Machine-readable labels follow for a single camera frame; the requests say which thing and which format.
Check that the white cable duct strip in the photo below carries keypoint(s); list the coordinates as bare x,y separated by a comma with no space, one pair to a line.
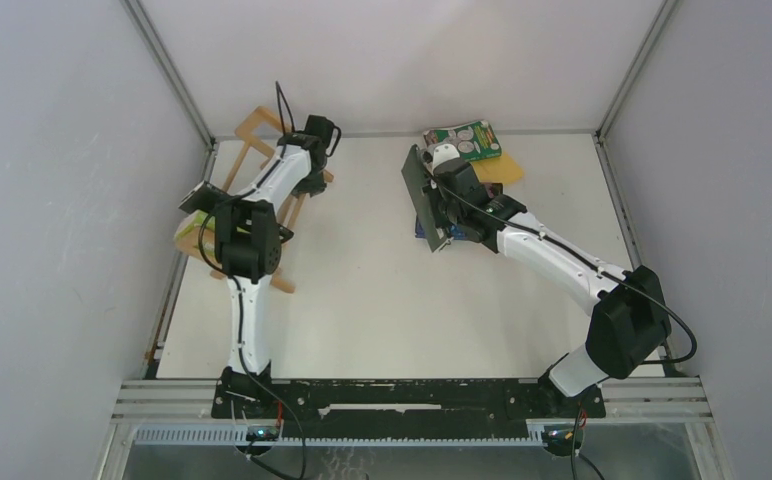
229,435

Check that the wooden book rack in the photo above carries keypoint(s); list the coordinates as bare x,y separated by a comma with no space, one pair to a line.
260,132

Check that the blue Jane Eyre book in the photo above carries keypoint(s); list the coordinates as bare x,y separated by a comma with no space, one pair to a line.
452,231

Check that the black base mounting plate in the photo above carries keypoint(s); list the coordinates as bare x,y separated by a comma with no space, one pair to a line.
437,408

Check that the Alice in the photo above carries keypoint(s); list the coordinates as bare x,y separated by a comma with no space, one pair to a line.
427,197

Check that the light green paperback book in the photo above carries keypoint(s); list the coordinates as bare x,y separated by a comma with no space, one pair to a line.
186,237

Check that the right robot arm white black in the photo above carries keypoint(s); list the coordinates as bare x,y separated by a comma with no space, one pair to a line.
628,319

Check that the thin dark book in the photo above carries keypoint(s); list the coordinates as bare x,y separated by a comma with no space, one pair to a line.
250,216

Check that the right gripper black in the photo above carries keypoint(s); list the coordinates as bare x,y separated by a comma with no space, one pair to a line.
436,191

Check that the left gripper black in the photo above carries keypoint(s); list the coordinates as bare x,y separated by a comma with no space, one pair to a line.
314,188

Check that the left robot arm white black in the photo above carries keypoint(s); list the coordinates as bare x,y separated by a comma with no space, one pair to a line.
249,245

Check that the green Macmillan book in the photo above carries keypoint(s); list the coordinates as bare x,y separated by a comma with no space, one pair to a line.
475,141

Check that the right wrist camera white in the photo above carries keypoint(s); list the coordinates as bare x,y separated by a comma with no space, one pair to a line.
444,158

